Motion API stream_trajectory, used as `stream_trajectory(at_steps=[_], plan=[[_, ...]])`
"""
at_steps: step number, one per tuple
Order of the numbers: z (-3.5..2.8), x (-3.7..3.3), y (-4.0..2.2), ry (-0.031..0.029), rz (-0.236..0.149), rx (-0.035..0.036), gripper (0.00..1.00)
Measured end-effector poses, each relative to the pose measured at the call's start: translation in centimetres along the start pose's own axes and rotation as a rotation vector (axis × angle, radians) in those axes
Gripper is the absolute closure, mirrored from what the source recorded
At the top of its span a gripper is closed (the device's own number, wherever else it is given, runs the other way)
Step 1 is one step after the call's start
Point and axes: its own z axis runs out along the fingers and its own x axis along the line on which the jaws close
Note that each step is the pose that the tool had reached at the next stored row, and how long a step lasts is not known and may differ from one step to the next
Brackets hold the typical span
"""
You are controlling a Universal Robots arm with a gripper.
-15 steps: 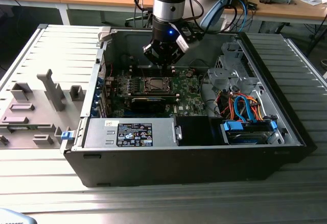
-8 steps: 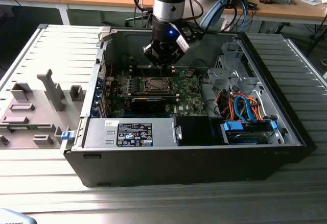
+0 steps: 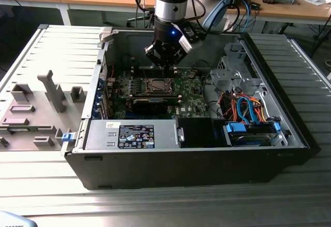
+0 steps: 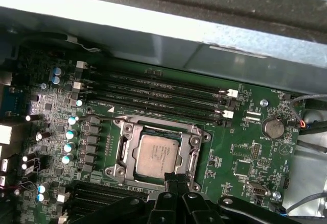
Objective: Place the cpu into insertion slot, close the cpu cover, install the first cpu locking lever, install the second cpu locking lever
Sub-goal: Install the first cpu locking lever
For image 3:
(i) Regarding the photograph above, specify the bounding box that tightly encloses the black PC case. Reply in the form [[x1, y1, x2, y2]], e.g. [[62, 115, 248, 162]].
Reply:
[[61, 27, 322, 190]]

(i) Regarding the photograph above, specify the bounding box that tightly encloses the CPU socket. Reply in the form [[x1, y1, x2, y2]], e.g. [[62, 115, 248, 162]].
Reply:
[[145, 77, 178, 96]]

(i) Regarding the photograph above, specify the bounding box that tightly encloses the pale grey device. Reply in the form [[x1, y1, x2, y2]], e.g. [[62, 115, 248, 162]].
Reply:
[[0, 210, 36, 227]]

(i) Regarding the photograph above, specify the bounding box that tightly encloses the graphics card with heatsink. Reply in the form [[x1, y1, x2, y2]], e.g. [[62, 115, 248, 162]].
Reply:
[[131, 97, 179, 116]]

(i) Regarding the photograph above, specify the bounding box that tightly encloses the green motherboard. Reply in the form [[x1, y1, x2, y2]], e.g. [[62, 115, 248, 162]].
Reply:
[[110, 66, 210, 121]]

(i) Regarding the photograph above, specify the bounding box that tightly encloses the grey parts rack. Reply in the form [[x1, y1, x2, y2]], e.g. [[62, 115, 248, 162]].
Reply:
[[0, 69, 88, 152]]

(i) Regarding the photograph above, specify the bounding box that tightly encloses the silver power supply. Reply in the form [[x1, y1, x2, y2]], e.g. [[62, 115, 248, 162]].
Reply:
[[83, 119, 182, 152]]

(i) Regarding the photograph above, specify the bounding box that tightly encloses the blue network cable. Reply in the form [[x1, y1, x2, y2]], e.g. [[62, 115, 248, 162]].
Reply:
[[242, 0, 253, 33]]

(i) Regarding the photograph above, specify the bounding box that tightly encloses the metal socket cover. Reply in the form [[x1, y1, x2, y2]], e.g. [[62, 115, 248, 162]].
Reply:
[[146, 78, 175, 95]]

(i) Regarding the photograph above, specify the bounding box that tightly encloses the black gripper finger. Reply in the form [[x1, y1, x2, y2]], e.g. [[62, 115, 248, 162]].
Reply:
[[144, 43, 169, 78], [168, 48, 189, 78]]

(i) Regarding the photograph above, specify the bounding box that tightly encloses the blue disk carrier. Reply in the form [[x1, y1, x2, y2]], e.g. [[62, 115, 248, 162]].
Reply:
[[224, 121, 282, 146]]

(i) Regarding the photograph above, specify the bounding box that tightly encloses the blue wire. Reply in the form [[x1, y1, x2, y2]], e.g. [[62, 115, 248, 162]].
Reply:
[[235, 96, 260, 125]]

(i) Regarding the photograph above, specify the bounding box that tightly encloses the thin dark fan wire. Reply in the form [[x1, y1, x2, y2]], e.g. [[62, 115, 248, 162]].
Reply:
[[191, 59, 212, 70]]

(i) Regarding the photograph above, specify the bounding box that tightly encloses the orange wire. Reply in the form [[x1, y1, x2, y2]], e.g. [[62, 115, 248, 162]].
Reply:
[[221, 94, 267, 121]]

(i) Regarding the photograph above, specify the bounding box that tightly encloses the black plastic shroud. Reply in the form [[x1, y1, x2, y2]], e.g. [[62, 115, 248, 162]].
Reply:
[[177, 117, 223, 149]]

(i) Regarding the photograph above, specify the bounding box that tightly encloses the red wire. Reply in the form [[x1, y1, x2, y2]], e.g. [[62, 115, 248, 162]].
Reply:
[[106, 64, 116, 80]]

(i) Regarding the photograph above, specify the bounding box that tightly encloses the black rating label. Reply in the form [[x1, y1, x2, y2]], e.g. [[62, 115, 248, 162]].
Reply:
[[117, 124, 155, 149]]

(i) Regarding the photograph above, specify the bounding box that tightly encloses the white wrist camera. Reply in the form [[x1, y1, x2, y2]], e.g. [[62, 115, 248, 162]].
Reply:
[[177, 24, 205, 54]]

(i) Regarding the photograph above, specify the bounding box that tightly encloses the thin metal locking lever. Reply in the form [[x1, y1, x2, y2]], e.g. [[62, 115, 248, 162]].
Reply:
[[147, 90, 178, 96], [146, 75, 171, 83]]

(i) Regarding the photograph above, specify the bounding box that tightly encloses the hard disk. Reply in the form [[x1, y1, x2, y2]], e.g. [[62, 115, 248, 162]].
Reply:
[[229, 131, 276, 147]]

